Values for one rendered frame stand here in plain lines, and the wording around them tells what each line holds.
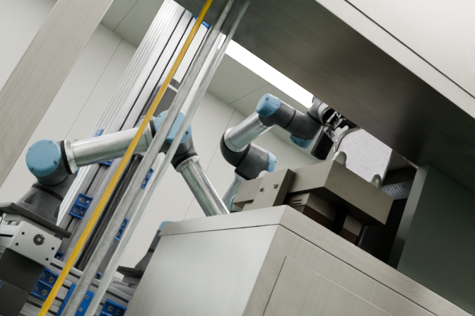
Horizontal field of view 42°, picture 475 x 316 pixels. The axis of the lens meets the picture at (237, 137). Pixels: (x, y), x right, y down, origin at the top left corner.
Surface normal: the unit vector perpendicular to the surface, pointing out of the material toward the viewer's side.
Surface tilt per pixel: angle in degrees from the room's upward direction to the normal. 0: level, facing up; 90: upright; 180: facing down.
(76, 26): 90
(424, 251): 90
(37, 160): 95
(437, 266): 90
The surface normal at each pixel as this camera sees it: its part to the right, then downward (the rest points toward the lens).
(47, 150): -0.10, -0.35
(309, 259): 0.44, -0.18
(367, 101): -0.39, 0.85
